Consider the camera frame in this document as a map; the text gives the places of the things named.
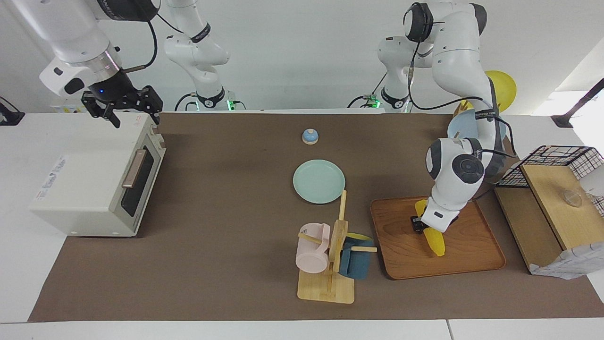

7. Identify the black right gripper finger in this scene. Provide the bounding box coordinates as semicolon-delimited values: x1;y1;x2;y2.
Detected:
81;92;121;128
137;85;164;125

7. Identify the yellow corn cob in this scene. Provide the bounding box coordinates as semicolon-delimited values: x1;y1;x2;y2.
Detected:
414;199;445;257

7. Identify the glass oven door with handle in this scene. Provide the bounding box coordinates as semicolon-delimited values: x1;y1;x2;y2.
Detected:
111;126;167;237

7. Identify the mint green plate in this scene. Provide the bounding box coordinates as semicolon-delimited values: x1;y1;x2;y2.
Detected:
293;160;346;204

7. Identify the white toaster oven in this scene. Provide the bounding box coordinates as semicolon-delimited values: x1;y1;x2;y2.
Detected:
29;112;167;238

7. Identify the brown wooden tray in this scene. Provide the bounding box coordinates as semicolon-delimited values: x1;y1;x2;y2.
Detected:
370;193;506;281

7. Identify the dark blue mug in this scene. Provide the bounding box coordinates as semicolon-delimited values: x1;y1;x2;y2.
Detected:
338;233;375;280

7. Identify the light blue plate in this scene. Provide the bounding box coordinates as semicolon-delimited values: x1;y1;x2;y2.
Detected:
447;110;508;153

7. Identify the pink mug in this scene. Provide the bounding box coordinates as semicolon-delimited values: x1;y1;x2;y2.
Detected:
295;223;331;274

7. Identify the wooden mug rack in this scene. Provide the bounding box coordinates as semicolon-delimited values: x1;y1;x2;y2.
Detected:
297;190;378;305

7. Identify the wooden shelf box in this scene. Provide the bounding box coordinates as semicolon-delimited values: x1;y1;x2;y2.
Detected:
493;164;604;274

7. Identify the small clear glass bowl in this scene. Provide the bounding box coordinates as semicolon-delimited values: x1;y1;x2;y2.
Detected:
562;189;584;208

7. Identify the yellow plate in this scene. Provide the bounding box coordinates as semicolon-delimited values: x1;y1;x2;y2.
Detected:
465;70;517;114

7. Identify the brown table mat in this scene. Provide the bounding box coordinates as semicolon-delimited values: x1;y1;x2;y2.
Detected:
28;112;604;323

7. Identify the white rounded object in basket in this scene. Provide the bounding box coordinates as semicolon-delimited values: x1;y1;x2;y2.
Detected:
579;165;604;197

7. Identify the black stand leg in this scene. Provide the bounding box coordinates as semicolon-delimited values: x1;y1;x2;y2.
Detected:
551;78;604;129

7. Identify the black right base cable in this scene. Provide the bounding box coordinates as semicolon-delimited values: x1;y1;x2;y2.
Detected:
175;92;199;112

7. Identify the black base cable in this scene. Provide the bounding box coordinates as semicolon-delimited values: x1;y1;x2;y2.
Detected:
175;92;199;112
348;73;388;109

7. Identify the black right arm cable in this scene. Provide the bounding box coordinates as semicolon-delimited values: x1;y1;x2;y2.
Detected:
122;19;158;74

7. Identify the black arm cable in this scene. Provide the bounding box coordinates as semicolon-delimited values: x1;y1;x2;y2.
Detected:
408;19;518;159
122;19;158;74

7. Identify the black clamp mount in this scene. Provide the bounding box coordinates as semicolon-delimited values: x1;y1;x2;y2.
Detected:
0;97;25;126

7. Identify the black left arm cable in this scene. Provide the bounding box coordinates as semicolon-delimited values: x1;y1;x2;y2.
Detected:
408;19;518;159

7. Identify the black left base cable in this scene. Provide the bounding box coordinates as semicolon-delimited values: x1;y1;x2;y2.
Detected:
348;73;388;109

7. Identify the black wire basket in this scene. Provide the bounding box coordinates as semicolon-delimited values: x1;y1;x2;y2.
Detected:
493;145;604;218

